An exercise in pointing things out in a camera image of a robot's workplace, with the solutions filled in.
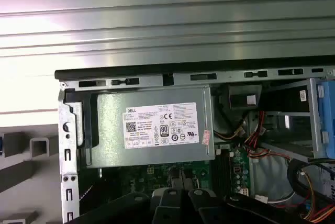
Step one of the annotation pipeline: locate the black cable bundle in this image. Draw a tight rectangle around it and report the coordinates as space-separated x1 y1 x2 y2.
286 158 335 221

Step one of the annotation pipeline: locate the green motherboard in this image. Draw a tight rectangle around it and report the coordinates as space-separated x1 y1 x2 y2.
99 144 253 204

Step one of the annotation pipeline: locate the silver optical drive cage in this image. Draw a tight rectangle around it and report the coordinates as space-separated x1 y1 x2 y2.
258 77 324 161

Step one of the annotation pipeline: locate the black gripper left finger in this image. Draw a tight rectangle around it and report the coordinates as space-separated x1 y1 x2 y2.
69 169 184 224

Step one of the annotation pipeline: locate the blue drive bay bracket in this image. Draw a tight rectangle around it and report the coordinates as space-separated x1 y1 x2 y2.
315 79 335 160

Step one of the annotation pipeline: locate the grey Dell power supply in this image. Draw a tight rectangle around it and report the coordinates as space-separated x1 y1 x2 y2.
85 85 216 169

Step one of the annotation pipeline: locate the orange yellow wire bundle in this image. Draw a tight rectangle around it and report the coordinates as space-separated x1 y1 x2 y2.
213 110 291 162

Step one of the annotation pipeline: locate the grey parts rack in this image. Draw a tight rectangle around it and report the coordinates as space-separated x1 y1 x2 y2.
0 123 61 224

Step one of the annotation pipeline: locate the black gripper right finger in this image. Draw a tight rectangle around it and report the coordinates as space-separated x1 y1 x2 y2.
183 169 312 224

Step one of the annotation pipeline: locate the black RAM slot bank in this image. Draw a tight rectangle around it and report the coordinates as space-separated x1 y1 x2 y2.
211 148 233 196

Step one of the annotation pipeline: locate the black open PC case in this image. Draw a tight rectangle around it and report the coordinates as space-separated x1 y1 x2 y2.
54 55 335 224

